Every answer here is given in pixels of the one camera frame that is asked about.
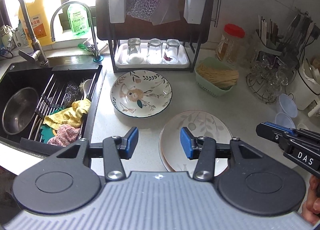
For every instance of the steel bowl in sink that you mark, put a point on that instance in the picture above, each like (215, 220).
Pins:
(19, 110)

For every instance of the brown cutting board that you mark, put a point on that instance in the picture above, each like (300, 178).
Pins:
(155, 27)

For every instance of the pink rim leaf plate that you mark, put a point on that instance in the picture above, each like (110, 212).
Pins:
(199, 123)

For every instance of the upturned glass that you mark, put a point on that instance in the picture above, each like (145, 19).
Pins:
(134, 55)
(154, 55)
(171, 51)

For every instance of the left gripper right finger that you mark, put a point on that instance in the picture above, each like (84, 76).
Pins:
(202, 149)

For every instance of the wire rack with glasses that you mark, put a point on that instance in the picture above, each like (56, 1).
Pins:
(268, 78)

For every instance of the white electric cooker pot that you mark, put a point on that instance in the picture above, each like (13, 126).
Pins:
(305, 89)

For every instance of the yellow cloth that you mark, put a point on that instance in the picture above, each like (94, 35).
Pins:
(71, 116)

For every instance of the rabbit pattern deep plate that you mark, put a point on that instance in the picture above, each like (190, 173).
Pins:
(141, 93)

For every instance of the upturned glass right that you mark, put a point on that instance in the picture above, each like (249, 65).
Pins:
(171, 51)

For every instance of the black dish rack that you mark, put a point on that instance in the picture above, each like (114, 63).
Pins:
(155, 27)

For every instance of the person right hand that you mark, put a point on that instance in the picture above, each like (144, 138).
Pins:
(311, 207)

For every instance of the small curved faucet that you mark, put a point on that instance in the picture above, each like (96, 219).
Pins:
(96, 53)

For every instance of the green basket of noodles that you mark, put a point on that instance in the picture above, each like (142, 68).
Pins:
(215, 77)

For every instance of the upturned glass middle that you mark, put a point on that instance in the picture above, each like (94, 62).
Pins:
(154, 55)

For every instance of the hanging utensil set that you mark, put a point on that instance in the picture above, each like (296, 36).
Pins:
(301, 33)

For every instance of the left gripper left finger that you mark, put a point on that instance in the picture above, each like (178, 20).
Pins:
(116, 148)

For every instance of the pale blue bowl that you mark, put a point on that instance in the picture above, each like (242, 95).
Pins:
(284, 120)
(286, 105)

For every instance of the yellow detergent bottle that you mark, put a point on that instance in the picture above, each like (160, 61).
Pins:
(40, 14)

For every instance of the upturned glass left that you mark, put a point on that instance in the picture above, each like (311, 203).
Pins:
(134, 55)

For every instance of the pink cloth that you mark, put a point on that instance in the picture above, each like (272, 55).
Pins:
(66, 135)

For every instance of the white plate red flower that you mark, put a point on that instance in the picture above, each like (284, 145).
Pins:
(163, 160)

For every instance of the green dish soap bottle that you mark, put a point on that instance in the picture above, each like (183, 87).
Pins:
(78, 19)

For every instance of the black kitchen sink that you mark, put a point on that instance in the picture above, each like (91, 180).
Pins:
(50, 83)

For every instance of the green chopstick holder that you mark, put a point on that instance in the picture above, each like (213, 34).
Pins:
(266, 38)

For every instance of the white ceramic bowl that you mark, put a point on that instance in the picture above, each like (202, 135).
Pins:
(302, 126)

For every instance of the red lid glass jar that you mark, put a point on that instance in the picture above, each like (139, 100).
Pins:
(231, 40)

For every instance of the steel wool scrubber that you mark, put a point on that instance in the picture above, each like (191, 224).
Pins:
(71, 93)

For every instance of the white dish brush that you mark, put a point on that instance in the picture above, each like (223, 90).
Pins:
(84, 88)

